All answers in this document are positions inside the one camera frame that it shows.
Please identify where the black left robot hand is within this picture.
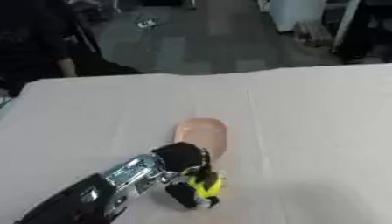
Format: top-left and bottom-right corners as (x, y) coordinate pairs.
(150, 141), (222, 210)

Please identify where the yellow block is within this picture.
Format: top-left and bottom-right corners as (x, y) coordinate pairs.
(186, 173), (226, 200)

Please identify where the tan oval toy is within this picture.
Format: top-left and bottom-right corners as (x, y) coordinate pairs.
(172, 117), (230, 163)

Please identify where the brown bag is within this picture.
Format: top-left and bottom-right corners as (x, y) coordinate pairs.
(292, 20), (334, 48)

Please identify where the person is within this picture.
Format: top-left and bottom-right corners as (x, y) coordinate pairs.
(0, 0), (144, 97)

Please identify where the white cabinet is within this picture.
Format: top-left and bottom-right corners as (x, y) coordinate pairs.
(264, 0), (328, 33)

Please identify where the white pole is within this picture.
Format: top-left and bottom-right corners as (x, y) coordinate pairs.
(329, 0), (361, 53)

